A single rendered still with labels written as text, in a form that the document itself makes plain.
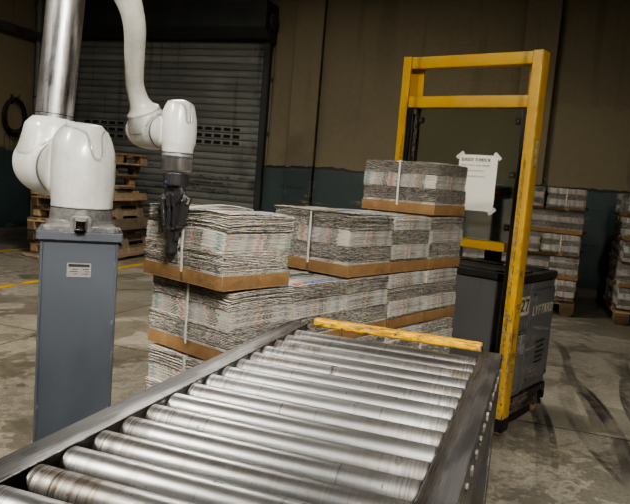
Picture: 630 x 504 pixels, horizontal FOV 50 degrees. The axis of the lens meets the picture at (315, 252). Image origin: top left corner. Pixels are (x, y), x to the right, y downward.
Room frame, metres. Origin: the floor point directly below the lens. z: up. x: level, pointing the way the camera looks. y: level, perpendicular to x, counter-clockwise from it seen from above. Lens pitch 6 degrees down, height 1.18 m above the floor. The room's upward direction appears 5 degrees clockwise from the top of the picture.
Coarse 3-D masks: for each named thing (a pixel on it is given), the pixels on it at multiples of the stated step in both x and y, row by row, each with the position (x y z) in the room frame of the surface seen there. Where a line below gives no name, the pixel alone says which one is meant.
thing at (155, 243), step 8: (152, 208) 2.14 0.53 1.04; (160, 208) 2.10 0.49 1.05; (208, 208) 2.13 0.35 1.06; (216, 208) 2.16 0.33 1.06; (224, 208) 2.19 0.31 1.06; (232, 208) 2.23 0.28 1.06; (152, 216) 2.13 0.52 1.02; (160, 216) 2.10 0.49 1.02; (152, 224) 2.12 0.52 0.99; (160, 224) 2.10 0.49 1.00; (152, 232) 2.12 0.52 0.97; (160, 232) 2.11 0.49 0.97; (152, 240) 2.11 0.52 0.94; (160, 240) 2.09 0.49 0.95; (152, 248) 2.11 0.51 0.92; (160, 248) 2.09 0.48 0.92; (152, 256) 2.11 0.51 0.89; (160, 256) 2.09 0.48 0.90; (168, 256) 2.06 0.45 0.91; (168, 264) 2.07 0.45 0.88; (176, 264) 2.04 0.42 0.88
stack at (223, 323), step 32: (160, 288) 2.14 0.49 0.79; (192, 288) 2.05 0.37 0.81; (256, 288) 2.06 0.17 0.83; (288, 288) 2.14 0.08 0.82; (320, 288) 2.27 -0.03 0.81; (352, 288) 2.43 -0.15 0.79; (384, 288) 2.60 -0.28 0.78; (416, 288) 2.79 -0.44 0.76; (160, 320) 2.13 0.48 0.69; (192, 320) 2.04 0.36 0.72; (224, 320) 1.95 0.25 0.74; (256, 320) 2.03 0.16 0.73; (288, 320) 2.15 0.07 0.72; (352, 320) 2.44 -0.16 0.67; (160, 352) 2.13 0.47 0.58
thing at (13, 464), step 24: (264, 336) 1.56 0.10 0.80; (216, 360) 1.32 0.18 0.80; (168, 384) 1.15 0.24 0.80; (192, 384) 1.17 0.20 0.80; (120, 408) 1.01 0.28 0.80; (144, 408) 1.03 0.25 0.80; (72, 432) 0.91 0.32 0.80; (96, 432) 0.91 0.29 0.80; (24, 456) 0.82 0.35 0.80; (48, 456) 0.82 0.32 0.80; (0, 480) 0.75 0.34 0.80
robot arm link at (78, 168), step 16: (64, 128) 1.70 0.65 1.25; (80, 128) 1.70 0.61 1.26; (96, 128) 1.72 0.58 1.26; (64, 144) 1.68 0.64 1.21; (80, 144) 1.68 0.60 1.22; (96, 144) 1.70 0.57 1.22; (112, 144) 1.76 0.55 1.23; (48, 160) 1.72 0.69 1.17; (64, 160) 1.67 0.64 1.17; (80, 160) 1.68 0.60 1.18; (96, 160) 1.69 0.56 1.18; (112, 160) 1.74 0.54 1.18; (48, 176) 1.71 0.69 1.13; (64, 176) 1.67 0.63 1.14; (80, 176) 1.67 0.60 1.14; (96, 176) 1.69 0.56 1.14; (112, 176) 1.74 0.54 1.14; (64, 192) 1.67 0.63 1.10; (80, 192) 1.67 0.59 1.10; (96, 192) 1.69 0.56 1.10; (112, 192) 1.75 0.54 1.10; (80, 208) 1.68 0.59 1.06; (96, 208) 1.70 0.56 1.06; (112, 208) 1.77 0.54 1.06
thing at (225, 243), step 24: (216, 216) 1.93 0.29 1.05; (240, 216) 1.94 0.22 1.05; (264, 216) 2.01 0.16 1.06; (288, 216) 2.10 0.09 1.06; (192, 240) 1.99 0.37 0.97; (216, 240) 1.92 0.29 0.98; (240, 240) 1.95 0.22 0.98; (264, 240) 2.03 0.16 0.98; (288, 240) 2.12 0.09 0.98; (192, 264) 1.99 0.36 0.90; (216, 264) 1.91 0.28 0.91; (240, 264) 1.96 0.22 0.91; (264, 264) 2.04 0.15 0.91
